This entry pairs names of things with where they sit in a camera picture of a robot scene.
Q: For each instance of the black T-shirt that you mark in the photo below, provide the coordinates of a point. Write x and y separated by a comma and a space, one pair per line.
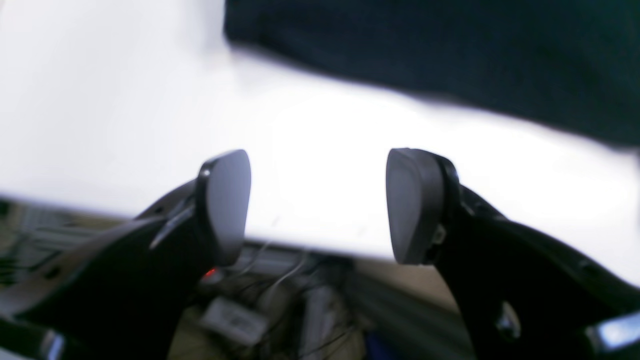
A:
572, 65

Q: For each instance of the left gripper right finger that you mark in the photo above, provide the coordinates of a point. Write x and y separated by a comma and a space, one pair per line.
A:
523, 295

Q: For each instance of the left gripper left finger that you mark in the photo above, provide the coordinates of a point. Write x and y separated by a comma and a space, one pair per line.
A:
120, 295

